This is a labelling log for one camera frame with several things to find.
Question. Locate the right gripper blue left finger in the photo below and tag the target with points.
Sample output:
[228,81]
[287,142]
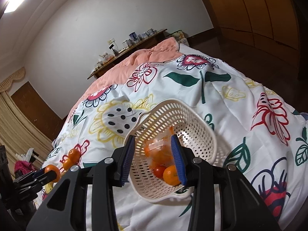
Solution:
[65,206]

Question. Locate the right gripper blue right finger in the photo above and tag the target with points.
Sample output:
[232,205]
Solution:
[241,206]

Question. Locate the smooth orange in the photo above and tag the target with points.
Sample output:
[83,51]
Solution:
[67,164]
[55,171]

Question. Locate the mandarin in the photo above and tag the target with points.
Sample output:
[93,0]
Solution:
[74,155]

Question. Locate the red tomato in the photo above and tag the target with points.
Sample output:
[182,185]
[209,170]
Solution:
[158,171]

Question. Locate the cream plastic basket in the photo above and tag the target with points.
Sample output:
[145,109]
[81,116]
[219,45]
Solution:
[192,131]

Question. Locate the plastic bag of oranges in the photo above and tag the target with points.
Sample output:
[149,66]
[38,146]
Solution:
[158,150]

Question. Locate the pink cloth on chair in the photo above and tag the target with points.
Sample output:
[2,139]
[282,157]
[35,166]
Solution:
[24,167]

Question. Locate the beige curtain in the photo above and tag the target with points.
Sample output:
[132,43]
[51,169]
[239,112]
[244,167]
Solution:
[18,134]

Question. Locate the floral white bed sheet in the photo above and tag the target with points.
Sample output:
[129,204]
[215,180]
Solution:
[223,116]

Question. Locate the brown wooden door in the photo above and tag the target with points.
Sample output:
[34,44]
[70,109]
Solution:
[37,111]

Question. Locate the pink quilt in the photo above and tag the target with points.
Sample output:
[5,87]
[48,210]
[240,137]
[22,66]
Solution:
[166,50]

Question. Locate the wooden wardrobe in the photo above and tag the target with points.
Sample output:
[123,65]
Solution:
[255,22]

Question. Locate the wooden sideboard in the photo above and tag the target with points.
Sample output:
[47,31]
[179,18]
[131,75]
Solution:
[148,43]

